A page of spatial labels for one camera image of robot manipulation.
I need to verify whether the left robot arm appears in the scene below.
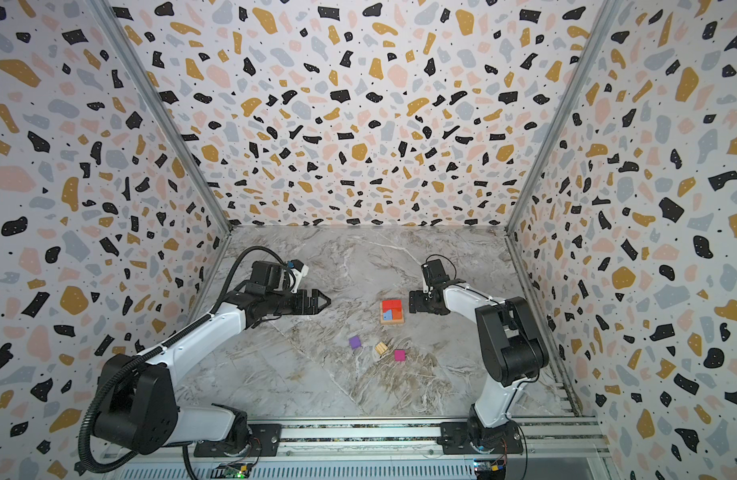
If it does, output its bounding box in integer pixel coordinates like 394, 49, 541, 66
78, 260, 332, 460

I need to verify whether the purple cube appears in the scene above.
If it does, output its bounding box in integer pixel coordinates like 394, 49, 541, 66
348, 335, 362, 349

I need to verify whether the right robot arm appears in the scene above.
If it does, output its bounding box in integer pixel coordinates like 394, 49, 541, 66
409, 254, 550, 454

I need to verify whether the red block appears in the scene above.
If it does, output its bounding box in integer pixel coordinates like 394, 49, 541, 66
382, 299, 403, 312

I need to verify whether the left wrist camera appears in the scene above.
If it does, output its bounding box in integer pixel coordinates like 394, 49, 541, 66
286, 259, 308, 293

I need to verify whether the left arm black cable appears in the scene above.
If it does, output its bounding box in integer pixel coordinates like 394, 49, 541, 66
76, 245, 286, 480

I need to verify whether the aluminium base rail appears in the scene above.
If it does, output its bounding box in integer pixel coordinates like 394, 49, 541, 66
109, 417, 618, 479

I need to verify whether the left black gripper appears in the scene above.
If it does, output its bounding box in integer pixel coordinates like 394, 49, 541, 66
265, 288, 330, 316

